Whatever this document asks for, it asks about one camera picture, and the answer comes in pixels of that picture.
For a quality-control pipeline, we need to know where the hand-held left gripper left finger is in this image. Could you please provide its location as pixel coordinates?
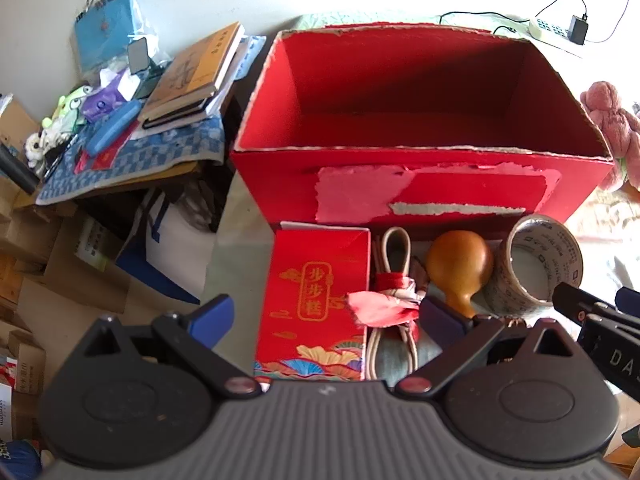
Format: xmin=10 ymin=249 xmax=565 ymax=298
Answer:
xmin=80 ymin=295 xmax=261 ymax=401

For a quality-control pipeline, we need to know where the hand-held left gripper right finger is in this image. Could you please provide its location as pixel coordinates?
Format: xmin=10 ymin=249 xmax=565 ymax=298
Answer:
xmin=395 ymin=296 xmax=581 ymax=398

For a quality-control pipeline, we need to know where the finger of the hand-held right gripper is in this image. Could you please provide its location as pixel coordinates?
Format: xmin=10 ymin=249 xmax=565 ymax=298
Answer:
xmin=616 ymin=287 xmax=640 ymax=317
xmin=552 ymin=282 xmax=618 ymax=325

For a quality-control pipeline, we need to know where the beige strap with red ribbon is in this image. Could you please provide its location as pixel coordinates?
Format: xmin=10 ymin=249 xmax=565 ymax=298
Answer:
xmin=347 ymin=226 xmax=441 ymax=381

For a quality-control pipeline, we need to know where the printed tape roll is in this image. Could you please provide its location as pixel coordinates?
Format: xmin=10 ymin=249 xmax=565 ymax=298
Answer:
xmin=482 ymin=214 xmax=585 ymax=321

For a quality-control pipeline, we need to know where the brown gourd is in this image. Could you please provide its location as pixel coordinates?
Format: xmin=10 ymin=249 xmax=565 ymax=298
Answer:
xmin=426 ymin=230 xmax=495 ymax=318

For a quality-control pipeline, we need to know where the small red printed box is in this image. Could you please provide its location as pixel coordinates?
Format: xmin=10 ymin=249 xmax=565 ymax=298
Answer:
xmin=254 ymin=221 xmax=372 ymax=382

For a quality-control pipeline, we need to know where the large red cardboard box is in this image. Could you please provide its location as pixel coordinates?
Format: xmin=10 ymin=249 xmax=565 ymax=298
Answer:
xmin=230 ymin=22 xmax=615 ymax=228

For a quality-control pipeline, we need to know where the floral bed sheet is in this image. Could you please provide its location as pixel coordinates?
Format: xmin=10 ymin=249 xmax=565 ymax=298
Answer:
xmin=570 ymin=180 xmax=640 ymax=311

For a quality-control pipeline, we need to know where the white and blue paper bag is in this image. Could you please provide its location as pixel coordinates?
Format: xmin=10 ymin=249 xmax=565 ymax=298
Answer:
xmin=115 ymin=187 xmax=221 ymax=306

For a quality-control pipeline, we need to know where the wooden side table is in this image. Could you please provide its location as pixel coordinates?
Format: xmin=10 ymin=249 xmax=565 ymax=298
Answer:
xmin=12 ymin=157 xmax=236 ymax=241

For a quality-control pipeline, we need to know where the pile of cardboard boxes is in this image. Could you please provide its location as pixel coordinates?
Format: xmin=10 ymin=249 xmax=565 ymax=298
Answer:
xmin=0 ymin=95 xmax=131 ymax=441

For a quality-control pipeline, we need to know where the blue checkered cloth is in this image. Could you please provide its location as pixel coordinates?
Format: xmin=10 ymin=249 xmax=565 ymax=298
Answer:
xmin=35 ymin=112 xmax=226 ymax=206

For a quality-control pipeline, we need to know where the pink plush toy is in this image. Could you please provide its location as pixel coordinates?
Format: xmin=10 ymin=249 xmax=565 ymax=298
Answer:
xmin=580 ymin=80 xmax=640 ymax=191

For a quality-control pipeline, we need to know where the red envelope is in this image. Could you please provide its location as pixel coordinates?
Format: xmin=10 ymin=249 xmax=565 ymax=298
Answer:
xmin=75 ymin=120 xmax=141 ymax=173

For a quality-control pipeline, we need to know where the black notebook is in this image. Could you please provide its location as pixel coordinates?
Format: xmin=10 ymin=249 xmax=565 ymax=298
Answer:
xmin=142 ymin=95 xmax=211 ymax=130

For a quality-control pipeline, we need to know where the blue pencil case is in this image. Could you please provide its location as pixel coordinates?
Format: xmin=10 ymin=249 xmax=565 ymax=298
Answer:
xmin=85 ymin=100 xmax=143 ymax=156

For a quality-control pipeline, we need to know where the black pen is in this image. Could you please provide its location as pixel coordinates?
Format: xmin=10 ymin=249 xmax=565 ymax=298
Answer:
xmin=42 ymin=132 xmax=81 ymax=181

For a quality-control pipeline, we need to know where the purple tissue pack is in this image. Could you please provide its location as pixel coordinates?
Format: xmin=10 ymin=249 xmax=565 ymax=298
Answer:
xmin=81 ymin=72 xmax=141 ymax=121

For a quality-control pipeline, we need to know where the black cylinder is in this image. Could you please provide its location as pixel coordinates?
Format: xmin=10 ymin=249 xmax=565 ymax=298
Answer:
xmin=0 ymin=142 xmax=38 ymax=193

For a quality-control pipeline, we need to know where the small white plush toy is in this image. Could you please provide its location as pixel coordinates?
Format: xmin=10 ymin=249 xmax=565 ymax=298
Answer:
xmin=25 ymin=130 xmax=51 ymax=168

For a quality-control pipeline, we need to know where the yellow book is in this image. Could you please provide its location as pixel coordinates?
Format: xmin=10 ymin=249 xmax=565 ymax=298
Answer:
xmin=137 ymin=22 xmax=246 ymax=123

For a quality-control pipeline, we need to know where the green frog toy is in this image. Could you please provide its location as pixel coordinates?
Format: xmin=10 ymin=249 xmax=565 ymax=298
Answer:
xmin=42 ymin=85 xmax=93 ymax=131

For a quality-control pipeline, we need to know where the white paper stack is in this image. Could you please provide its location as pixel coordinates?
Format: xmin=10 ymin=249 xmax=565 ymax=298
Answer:
xmin=200 ymin=35 xmax=266 ymax=126

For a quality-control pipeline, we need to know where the small black mirror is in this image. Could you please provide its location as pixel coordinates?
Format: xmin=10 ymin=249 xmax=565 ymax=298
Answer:
xmin=127 ymin=37 xmax=151 ymax=73

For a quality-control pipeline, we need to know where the black power adapter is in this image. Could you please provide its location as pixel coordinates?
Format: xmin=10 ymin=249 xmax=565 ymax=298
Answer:
xmin=567 ymin=15 xmax=590 ymax=46

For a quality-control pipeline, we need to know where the white power strip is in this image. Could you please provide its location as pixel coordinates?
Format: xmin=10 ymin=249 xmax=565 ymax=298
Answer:
xmin=529 ymin=16 xmax=586 ymax=46

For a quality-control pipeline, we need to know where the blue packet in clear bag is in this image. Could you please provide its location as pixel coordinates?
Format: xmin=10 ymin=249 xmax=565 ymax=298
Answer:
xmin=74 ymin=0 xmax=161 ymax=76

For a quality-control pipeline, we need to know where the black power cable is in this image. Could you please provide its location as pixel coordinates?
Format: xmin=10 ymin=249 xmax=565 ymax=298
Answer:
xmin=585 ymin=0 xmax=633 ymax=45

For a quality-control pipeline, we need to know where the thin black adapter cable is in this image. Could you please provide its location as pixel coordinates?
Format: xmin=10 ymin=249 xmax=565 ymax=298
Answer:
xmin=439 ymin=0 xmax=590 ymax=36

